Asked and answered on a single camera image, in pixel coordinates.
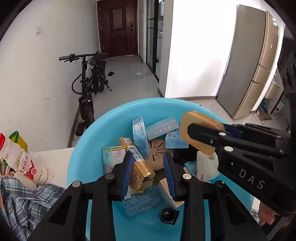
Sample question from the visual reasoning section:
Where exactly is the gold coffee carton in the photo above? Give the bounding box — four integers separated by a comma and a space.
129, 146, 156, 194

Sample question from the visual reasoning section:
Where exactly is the person's right hand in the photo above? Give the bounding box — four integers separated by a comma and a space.
258, 202, 279, 225

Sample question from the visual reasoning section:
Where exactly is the white green small box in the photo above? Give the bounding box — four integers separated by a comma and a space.
101, 146, 126, 174

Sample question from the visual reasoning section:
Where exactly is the orange narrow box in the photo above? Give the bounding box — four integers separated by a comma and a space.
119, 138, 134, 151

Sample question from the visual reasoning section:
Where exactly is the brown round vented disc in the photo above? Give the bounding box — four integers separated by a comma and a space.
145, 138, 174, 171

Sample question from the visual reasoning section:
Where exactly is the blue tall upright box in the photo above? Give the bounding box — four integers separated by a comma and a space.
132, 117, 149, 159

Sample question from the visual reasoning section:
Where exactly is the small light blue box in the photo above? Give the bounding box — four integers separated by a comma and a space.
165, 129, 189, 149

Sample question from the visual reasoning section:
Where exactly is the light blue long box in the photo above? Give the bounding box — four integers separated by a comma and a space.
145, 117, 179, 141

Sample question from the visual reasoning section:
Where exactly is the white plastic wrapped pack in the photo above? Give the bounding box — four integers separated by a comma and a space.
196, 151, 220, 182

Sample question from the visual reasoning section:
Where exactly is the large blue plastic basin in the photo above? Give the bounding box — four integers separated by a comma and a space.
67, 97, 255, 241

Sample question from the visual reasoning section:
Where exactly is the black charger on floor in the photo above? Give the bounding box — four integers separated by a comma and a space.
75, 120, 85, 137

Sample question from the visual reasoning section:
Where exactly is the grey refrigerator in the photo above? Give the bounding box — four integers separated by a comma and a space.
217, 5, 279, 120

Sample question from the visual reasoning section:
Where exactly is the black folding electric bike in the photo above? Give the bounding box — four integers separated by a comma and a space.
59, 51, 110, 129

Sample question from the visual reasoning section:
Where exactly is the white milk bottle red cap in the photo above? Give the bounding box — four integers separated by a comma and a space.
1, 133, 48, 185

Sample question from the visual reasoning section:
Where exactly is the plaid blue cloth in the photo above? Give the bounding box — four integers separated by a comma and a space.
1, 176, 65, 240

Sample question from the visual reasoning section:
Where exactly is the yellow bottle green cap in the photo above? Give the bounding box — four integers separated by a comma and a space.
9, 131, 28, 152

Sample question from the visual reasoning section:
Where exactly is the dark brown entrance door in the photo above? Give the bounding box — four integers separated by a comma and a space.
97, 1, 138, 58

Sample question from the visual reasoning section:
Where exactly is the small black camera cube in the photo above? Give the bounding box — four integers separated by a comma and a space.
160, 208, 180, 225

